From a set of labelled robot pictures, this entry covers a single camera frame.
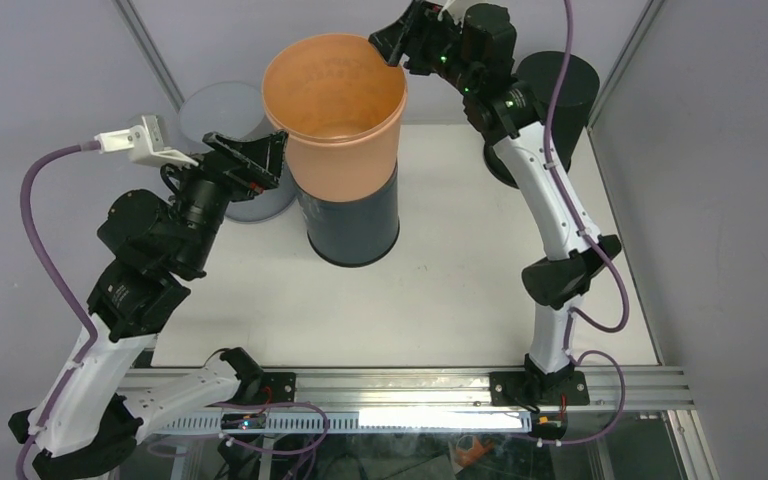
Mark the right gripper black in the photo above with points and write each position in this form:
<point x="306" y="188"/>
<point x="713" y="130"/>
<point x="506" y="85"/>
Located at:
<point x="392" y="42"/>

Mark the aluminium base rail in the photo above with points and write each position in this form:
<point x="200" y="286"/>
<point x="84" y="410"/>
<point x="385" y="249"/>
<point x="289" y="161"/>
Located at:
<point x="591" y="389"/>

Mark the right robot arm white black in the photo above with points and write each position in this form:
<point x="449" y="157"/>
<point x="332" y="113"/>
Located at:
<point x="515" y="114"/>

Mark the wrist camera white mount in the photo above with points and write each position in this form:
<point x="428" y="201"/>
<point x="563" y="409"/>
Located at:
<point x="455" y="8"/>
<point x="144" y="142"/>

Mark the black ribbed plastic bucket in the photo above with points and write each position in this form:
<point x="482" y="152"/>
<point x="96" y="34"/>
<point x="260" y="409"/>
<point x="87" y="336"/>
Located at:
<point x="575" y="101"/>

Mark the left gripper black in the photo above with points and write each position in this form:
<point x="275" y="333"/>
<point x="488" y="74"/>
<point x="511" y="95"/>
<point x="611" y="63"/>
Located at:
<point x="254" y="164"/>

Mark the right aluminium frame post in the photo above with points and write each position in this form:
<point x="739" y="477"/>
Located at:
<point x="642" y="26"/>

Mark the left aluminium frame post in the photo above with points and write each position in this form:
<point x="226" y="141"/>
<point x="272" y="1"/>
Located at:
<point x="150" y="52"/>

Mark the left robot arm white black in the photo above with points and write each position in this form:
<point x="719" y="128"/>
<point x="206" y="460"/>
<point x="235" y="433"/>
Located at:
<point x="85" y="427"/>

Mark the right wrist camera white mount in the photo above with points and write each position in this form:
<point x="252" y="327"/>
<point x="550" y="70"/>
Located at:
<point x="455" y="8"/>

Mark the grey plastic bucket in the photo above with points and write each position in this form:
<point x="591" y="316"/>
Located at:
<point x="236" y="109"/>

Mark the orange plastic bucket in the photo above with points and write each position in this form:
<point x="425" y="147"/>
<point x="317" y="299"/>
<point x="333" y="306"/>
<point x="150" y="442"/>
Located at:
<point x="342" y="106"/>

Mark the dark blue plastic bucket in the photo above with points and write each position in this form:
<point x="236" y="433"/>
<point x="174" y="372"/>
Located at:
<point x="351" y="217"/>

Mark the aluminium frame post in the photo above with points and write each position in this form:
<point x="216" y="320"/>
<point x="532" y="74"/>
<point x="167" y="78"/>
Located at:
<point x="150" y="52"/>
<point x="642" y="26"/>

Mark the white slotted cable duct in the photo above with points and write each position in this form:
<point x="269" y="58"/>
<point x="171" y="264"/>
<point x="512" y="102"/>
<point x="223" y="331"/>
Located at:
<point x="374" y="421"/>

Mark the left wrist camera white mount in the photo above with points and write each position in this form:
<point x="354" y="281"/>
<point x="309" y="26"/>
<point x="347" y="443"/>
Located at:
<point x="144" y="142"/>

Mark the orange object below table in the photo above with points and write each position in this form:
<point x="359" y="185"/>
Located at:
<point x="468" y="449"/>

